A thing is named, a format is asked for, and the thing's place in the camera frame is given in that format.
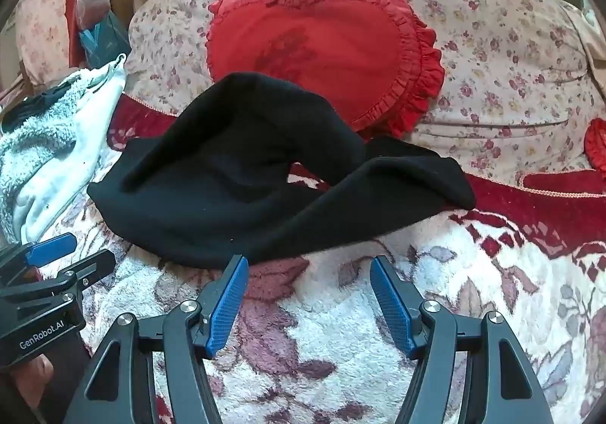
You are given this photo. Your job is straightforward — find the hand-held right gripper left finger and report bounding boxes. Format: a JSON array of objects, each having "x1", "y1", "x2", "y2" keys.
[{"x1": 64, "y1": 255, "x2": 250, "y2": 424}]

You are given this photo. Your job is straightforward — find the light grey fluffy towel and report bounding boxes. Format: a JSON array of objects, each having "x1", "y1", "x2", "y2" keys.
[{"x1": 0, "y1": 69, "x2": 95, "y2": 235}]

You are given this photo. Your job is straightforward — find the red heart-shaped frilled pillow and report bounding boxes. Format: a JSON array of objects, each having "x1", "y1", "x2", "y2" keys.
[{"x1": 207, "y1": 0, "x2": 446, "y2": 141}]

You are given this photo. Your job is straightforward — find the small red frilled pillow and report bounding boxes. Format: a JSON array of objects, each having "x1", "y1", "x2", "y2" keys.
[{"x1": 583, "y1": 118, "x2": 606, "y2": 169}]

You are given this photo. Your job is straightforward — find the red and white floral blanket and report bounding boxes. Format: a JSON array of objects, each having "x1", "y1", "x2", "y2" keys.
[{"x1": 0, "y1": 93, "x2": 606, "y2": 424}]

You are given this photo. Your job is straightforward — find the person's left hand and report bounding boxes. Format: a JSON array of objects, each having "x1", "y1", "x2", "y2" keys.
[{"x1": 8, "y1": 353, "x2": 54, "y2": 407}]

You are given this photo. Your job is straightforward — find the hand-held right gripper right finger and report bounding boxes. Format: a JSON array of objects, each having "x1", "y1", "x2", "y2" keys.
[{"x1": 369, "y1": 255, "x2": 554, "y2": 424}]

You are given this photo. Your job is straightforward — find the teal bag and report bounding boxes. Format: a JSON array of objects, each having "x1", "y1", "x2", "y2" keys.
[{"x1": 78, "y1": 10, "x2": 131, "y2": 70}]

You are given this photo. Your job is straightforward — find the dark cloth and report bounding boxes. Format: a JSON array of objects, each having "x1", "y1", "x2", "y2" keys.
[{"x1": 0, "y1": 92, "x2": 55, "y2": 134}]

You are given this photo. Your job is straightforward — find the pink floral duvet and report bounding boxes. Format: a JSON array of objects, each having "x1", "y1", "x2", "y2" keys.
[{"x1": 128, "y1": 0, "x2": 606, "y2": 188}]

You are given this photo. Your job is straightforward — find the black pants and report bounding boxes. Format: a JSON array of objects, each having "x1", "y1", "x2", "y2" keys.
[{"x1": 87, "y1": 72, "x2": 476, "y2": 270}]

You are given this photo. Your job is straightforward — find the beige cloth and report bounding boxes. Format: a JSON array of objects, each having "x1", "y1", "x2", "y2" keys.
[{"x1": 563, "y1": 0, "x2": 606, "y2": 89}]

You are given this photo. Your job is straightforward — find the clear plastic bag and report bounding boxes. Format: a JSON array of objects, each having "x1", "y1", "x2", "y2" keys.
[{"x1": 76, "y1": 0, "x2": 115, "y2": 33}]

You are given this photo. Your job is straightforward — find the white cloth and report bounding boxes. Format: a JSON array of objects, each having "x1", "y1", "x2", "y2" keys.
[{"x1": 14, "y1": 54, "x2": 128, "y2": 242}]

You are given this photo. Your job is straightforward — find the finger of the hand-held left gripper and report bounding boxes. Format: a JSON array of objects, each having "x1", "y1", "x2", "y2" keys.
[
  {"x1": 0, "y1": 232, "x2": 78, "y2": 285},
  {"x1": 0, "y1": 249, "x2": 117, "y2": 311}
]

